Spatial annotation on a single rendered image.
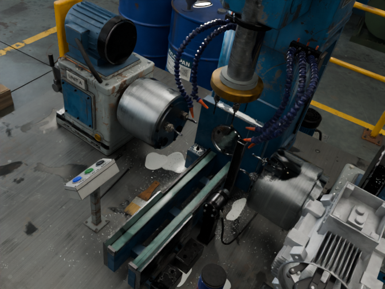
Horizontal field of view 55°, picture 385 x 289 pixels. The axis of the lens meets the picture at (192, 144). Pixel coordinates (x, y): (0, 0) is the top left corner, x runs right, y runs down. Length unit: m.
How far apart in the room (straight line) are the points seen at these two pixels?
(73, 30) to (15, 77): 2.21
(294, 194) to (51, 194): 0.92
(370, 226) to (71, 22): 1.23
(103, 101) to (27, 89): 2.05
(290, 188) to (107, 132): 0.79
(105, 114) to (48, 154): 0.33
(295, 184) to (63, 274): 0.82
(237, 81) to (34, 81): 2.61
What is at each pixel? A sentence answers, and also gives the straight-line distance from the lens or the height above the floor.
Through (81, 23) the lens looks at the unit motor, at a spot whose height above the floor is 1.32.
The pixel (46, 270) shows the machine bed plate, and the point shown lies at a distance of 1.38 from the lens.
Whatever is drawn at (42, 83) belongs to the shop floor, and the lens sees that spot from 3.57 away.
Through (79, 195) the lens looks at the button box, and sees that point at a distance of 1.21.
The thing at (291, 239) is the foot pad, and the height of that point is 1.37.
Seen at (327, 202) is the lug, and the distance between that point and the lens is 0.90.
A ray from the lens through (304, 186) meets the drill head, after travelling 1.25.
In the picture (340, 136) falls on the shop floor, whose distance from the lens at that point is 3.57.
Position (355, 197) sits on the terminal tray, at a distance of 0.89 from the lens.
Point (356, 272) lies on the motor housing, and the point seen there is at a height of 1.38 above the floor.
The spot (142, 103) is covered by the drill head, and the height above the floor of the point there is 1.13.
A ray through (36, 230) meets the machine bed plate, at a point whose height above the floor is 0.80.
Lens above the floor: 2.00
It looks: 42 degrees down
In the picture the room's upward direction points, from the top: 11 degrees clockwise
